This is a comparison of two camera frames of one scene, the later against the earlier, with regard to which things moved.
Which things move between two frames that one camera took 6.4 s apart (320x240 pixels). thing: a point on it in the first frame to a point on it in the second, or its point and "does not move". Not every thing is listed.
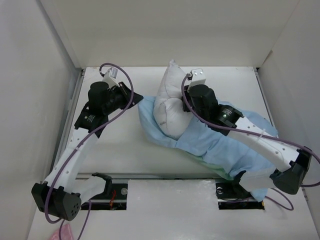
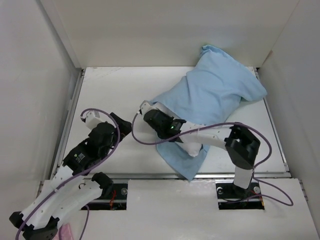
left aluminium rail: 68,123 does not move
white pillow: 169,112 to 192,149
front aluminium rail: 155,175 does not move
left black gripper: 125,92 to 126,126
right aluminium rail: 258,75 does not move
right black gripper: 187,93 to 170,117
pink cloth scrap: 65,233 does not move
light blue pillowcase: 217,149 to 208,94
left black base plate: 113,191 does not move
